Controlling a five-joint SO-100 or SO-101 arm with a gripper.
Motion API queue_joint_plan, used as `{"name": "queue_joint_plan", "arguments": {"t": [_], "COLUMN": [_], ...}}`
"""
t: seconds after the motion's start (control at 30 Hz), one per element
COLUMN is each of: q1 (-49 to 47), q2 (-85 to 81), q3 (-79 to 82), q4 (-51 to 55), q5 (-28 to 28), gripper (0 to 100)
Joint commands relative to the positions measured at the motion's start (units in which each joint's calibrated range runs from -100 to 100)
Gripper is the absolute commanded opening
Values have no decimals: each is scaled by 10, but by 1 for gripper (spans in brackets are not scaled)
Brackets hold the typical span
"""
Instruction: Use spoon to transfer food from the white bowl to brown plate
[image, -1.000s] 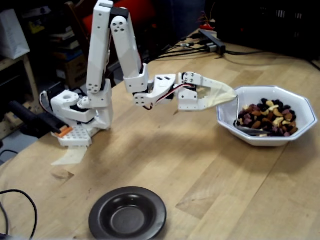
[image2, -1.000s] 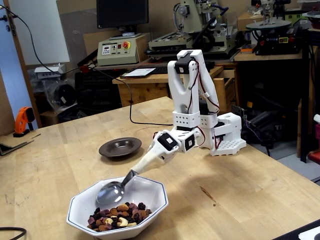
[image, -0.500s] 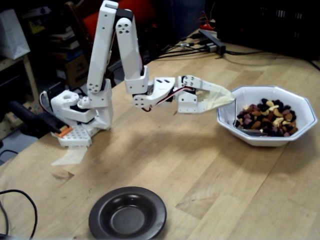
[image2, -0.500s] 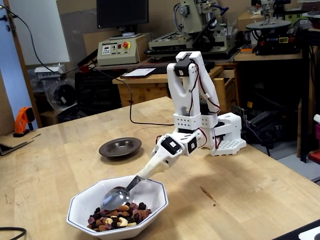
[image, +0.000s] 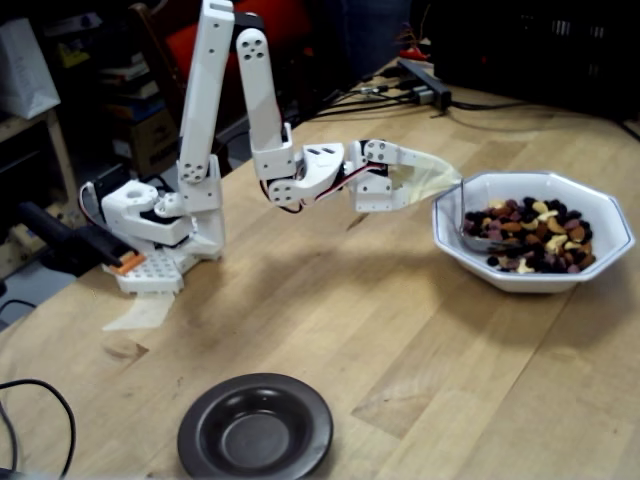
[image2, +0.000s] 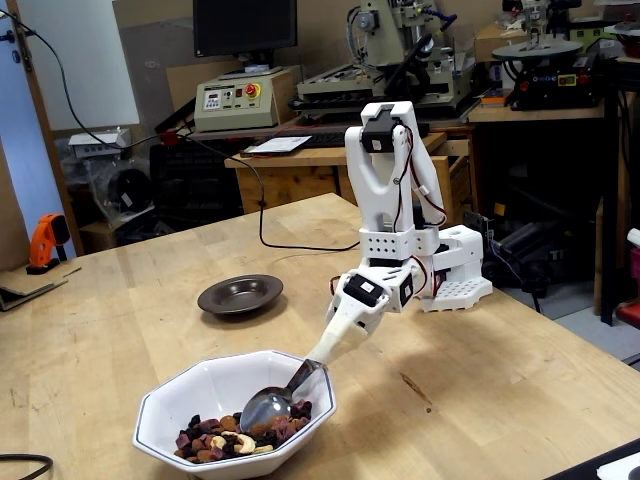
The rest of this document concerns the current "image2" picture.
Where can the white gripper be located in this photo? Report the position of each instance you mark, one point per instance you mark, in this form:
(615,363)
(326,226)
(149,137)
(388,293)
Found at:
(350,316)

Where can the metal spoon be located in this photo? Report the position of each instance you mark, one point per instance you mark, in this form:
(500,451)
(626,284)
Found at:
(265,407)

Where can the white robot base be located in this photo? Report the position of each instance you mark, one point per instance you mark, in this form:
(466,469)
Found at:
(460,295)

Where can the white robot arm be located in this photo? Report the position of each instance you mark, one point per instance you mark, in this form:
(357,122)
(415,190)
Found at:
(380,195)

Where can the brown round plate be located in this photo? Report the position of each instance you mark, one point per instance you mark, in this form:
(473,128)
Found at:
(240,297)

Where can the white octagonal bowl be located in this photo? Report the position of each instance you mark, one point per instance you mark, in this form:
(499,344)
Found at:
(215,380)

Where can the wooden workbench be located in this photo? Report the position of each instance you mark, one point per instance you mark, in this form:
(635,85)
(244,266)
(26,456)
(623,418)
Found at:
(280,185)

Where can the green circuit board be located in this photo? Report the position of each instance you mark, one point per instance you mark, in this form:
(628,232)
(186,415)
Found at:
(475,222)

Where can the mixed nuts and dried fruit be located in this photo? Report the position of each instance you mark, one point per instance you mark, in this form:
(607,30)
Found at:
(210,445)

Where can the black keyboard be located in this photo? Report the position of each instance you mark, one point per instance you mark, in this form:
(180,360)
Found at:
(325,139)

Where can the white paper sheet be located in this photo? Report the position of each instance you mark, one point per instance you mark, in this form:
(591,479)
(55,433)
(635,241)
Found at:
(280,145)

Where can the beige control box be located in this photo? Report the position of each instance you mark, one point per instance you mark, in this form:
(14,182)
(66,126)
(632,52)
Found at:
(235,115)

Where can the clear plastic bag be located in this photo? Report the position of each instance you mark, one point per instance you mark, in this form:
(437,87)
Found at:
(125,195)

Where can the black flat device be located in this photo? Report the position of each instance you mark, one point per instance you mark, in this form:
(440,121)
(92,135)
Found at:
(575,475)

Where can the wooden machine table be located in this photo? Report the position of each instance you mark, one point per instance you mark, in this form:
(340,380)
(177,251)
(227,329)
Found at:
(525,114)

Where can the red chair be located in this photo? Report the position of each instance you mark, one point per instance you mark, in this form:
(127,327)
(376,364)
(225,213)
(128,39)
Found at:
(631,312)

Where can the brown cardboard sheet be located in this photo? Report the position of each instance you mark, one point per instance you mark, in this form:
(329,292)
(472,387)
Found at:
(185,85)

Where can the benchtop cnc mill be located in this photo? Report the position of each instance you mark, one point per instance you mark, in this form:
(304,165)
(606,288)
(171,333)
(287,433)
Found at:
(390,35)

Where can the white flat object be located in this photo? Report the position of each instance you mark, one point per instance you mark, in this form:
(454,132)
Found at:
(625,470)

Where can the white plastic box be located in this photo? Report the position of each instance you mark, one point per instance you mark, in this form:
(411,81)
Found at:
(95,142)

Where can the orange and black tool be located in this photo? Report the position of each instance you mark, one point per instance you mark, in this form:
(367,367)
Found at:
(45,235)

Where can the black scroll saw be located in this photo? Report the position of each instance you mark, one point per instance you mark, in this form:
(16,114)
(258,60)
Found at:
(550,85)

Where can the black computer monitor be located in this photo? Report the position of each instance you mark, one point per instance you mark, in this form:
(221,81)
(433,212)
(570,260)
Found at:
(245,25)

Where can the flat wooden board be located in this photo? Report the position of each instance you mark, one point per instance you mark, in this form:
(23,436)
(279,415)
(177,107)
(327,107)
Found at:
(25,287)

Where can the brown cardboard box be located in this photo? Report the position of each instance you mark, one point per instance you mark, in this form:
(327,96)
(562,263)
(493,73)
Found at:
(495,42)

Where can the white board panel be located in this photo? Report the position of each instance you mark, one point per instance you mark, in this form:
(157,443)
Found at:
(90,60)

